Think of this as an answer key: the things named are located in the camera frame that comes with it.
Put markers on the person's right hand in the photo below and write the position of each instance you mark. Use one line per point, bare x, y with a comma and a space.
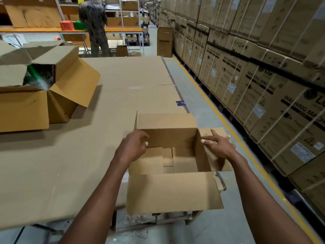
223, 147

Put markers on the person's left hand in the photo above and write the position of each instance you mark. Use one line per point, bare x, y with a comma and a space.
132, 147

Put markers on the small pale cardboard box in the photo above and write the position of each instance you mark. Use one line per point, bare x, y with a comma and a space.
172, 193

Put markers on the large yellow cardboard box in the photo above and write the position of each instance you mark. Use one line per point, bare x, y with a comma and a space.
22, 111

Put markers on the green white CM-1 box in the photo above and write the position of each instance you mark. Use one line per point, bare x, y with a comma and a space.
58, 58

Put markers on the person's left forearm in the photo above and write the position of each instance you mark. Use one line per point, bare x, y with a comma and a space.
96, 205

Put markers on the person's right forearm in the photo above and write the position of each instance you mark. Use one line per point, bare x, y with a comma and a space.
266, 203

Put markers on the leaning brown cardboard sheet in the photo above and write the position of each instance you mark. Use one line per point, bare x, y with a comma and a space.
33, 12

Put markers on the dark blue sticker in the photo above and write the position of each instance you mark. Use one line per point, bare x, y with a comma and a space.
181, 103

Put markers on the small brown floor box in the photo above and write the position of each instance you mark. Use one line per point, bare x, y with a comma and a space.
122, 51

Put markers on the tall brown carton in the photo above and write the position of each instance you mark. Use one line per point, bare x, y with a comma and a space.
165, 41

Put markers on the orange top metal shelf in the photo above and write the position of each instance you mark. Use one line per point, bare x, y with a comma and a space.
122, 29

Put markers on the green cube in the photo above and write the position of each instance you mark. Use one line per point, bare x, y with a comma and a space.
79, 25

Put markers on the red cube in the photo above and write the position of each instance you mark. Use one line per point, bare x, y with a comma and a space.
67, 25

